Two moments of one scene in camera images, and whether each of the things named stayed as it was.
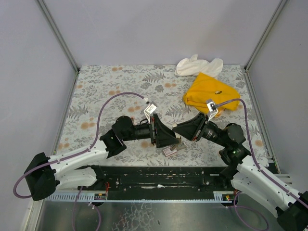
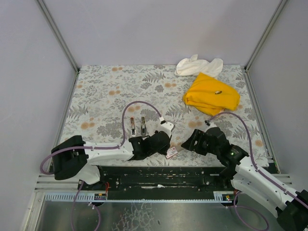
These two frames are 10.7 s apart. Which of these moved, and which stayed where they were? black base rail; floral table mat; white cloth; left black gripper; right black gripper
Moved: left black gripper; right black gripper
Stayed: white cloth; floral table mat; black base rail
